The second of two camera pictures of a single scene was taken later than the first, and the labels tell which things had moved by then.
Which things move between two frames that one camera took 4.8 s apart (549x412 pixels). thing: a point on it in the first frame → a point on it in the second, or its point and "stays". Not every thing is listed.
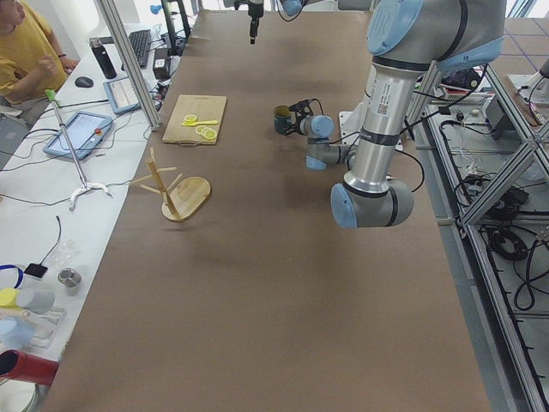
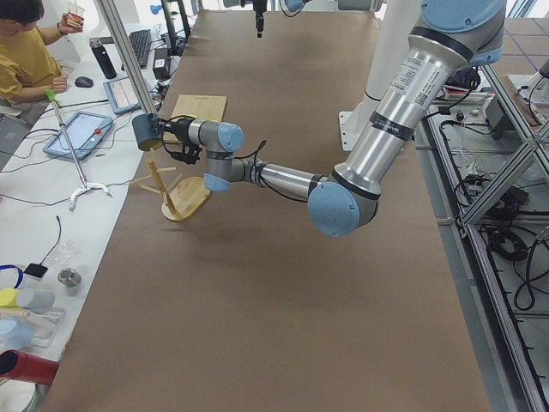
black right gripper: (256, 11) → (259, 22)
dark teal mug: (282, 119) → (147, 131)
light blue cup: (15, 333) stays
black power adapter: (160, 66) stays
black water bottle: (103, 57) stays
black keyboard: (141, 44) stays
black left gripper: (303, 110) → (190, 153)
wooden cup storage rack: (181, 197) stays
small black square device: (36, 269) stays
